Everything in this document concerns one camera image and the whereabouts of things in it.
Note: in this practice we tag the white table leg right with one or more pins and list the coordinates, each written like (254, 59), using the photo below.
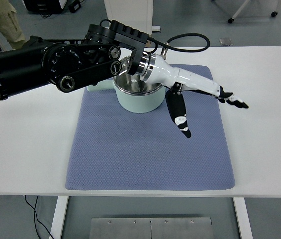
(242, 218)

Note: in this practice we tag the rolling chair base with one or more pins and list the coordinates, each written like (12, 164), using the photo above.
(255, 8)

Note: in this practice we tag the green pot with handle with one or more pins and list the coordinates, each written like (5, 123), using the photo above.
(135, 104)

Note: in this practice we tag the grey floor socket plate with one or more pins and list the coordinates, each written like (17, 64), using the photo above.
(225, 41)

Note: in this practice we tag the cardboard box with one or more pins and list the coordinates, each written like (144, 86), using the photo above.
(148, 43)

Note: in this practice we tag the white table leg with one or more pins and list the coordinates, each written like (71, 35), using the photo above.
(59, 217)
(242, 218)

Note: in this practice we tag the glass lid with green knob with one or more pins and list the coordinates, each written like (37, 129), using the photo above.
(131, 84)

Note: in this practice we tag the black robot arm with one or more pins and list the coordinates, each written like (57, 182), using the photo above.
(70, 64)

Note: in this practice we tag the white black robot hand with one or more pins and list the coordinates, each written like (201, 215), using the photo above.
(155, 70)

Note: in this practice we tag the blue quilted mat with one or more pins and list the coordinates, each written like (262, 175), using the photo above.
(114, 149)

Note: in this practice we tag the person in khaki trousers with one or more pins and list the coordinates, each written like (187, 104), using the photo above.
(9, 25)

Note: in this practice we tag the white table leg left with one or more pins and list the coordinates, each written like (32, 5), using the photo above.
(59, 217)

